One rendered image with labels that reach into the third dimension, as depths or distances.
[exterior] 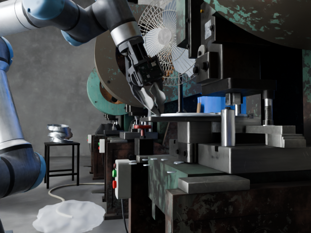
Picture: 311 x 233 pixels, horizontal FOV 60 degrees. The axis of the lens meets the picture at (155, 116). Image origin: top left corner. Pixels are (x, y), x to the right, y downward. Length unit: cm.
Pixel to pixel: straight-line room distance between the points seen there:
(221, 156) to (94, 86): 328
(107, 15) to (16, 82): 695
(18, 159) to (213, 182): 56
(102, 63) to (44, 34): 572
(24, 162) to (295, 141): 72
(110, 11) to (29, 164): 49
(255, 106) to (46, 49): 693
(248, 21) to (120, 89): 164
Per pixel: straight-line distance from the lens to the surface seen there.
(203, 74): 85
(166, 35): 167
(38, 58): 766
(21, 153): 88
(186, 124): 79
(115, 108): 385
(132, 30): 72
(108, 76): 213
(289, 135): 70
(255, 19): 57
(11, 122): 92
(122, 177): 100
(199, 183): 56
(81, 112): 738
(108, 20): 74
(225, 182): 58
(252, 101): 112
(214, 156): 70
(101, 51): 217
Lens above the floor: 75
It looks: 2 degrees up
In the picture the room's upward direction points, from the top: straight up
